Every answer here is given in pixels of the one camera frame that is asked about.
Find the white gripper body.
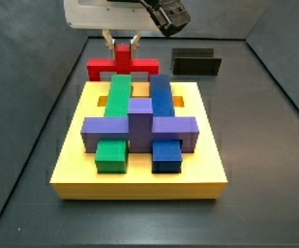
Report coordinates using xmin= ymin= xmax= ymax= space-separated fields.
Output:
xmin=64 ymin=0 xmax=157 ymax=31

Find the yellow slotted base board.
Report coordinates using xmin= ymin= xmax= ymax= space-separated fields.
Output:
xmin=49 ymin=82 xmax=228 ymax=200

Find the black angled bracket holder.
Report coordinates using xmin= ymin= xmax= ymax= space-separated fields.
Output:
xmin=171 ymin=48 xmax=221 ymax=76

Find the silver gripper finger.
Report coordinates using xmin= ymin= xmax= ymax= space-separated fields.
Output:
xmin=101 ymin=29 xmax=115 ymax=59
xmin=129 ymin=31 xmax=141 ymax=52

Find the purple cross-shaped block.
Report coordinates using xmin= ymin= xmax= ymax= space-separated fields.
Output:
xmin=80 ymin=98 xmax=199 ymax=153

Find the green rectangular bar block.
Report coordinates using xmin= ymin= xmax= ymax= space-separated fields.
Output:
xmin=95 ymin=75 xmax=132 ymax=173

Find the blue rectangular bar block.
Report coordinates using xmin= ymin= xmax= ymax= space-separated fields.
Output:
xmin=149 ymin=75 xmax=183 ymax=173

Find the red cross-shaped block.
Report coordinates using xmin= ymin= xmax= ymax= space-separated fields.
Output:
xmin=87 ymin=45 xmax=159 ymax=81

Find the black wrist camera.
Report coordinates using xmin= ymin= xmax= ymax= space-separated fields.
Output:
xmin=137 ymin=0 xmax=191 ymax=37

